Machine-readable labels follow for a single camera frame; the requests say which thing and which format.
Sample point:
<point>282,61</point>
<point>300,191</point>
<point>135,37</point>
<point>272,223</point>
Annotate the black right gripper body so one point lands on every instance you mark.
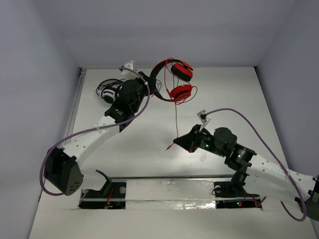
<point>202,140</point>

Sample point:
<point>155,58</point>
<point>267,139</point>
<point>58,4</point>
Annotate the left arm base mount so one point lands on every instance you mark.
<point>111,196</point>

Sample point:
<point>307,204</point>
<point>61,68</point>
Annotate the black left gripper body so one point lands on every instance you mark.
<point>148,83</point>

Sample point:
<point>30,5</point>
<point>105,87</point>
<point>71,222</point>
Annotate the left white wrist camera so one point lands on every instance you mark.
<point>128,67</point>

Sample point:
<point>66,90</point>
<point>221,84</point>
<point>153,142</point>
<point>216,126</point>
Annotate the red black headphones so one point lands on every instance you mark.
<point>182,73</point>

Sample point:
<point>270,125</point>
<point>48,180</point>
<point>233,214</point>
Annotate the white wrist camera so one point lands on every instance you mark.
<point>128,67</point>
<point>202,115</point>

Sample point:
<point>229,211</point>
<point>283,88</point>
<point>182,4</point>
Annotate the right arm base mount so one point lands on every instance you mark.
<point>230,196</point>

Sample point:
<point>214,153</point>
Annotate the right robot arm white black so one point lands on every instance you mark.
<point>253,173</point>

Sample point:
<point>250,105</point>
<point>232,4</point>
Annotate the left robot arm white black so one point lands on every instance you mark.
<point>60,172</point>

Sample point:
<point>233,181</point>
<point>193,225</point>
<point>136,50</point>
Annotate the white black headphones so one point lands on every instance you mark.
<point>108,89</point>

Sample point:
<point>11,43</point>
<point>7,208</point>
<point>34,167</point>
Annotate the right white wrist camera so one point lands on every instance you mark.
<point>202,115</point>

